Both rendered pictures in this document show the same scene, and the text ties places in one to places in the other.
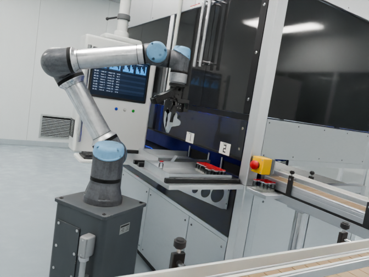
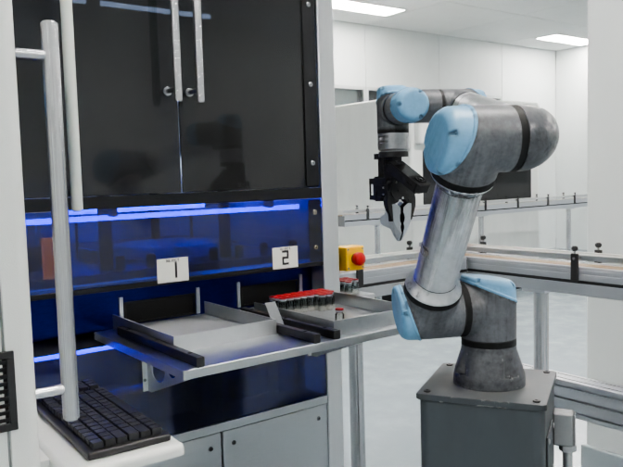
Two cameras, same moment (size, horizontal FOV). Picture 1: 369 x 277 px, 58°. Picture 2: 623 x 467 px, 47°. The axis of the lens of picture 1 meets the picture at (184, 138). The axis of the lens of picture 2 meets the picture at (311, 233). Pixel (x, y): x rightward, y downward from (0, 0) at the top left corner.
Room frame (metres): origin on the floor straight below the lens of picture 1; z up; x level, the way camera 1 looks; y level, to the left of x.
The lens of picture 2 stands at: (1.79, 1.75, 1.24)
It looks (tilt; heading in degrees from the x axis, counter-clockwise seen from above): 5 degrees down; 265
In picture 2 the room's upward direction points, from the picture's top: 2 degrees counter-clockwise
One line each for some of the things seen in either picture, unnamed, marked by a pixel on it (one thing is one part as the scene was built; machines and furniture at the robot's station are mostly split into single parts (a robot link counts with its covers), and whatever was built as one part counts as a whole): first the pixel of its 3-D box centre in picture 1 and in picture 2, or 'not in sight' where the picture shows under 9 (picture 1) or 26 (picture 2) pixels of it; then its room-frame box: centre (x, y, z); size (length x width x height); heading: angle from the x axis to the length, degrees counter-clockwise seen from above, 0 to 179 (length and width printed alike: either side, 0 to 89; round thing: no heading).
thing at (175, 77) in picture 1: (177, 78); (392, 143); (1.45, 0.07, 1.32); 0.08 x 0.08 x 0.05
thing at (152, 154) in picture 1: (173, 156); (191, 323); (1.94, 0.05, 0.90); 0.34 x 0.26 x 0.04; 122
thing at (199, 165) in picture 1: (206, 170); (307, 302); (1.65, -0.13, 0.91); 0.18 x 0.02 x 0.05; 31
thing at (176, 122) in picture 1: (174, 122); (399, 220); (1.43, 0.05, 1.13); 0.06 x 0.03 x 0.09; 121
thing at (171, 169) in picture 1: (187, 171); (332, 310); (1.59, -0.04, 0.90); 0.34 x 0.26 x 0.04; 121
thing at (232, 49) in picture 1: (232, 53); (250, 79); (1.77, -0.18, 1.51); 0.43 x 0.01 x 0.59; 32
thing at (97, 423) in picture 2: (113, 156); (91, 412); (2.10, 0.43, 0.82); 0.40 x 0.14 x 0.02; 120
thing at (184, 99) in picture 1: (177, 98); (391, 177); (1.45, 0.06, 1.23); 0.09 x 0.08 x 0.12; 121
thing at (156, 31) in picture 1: (151, 59); not in sight; (2.62, 0.34, 1.51); 0.49 x 0.01 x 0.59; 32
